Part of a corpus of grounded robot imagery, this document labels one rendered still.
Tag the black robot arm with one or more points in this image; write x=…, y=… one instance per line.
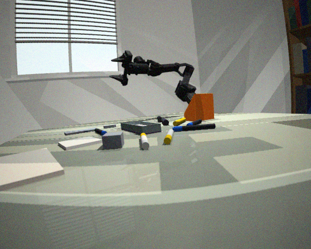
x=184, y=90

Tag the grey letter keyboard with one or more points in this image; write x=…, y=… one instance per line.
x=141, y=127

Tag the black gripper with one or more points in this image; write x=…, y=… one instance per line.
x=130, y=68

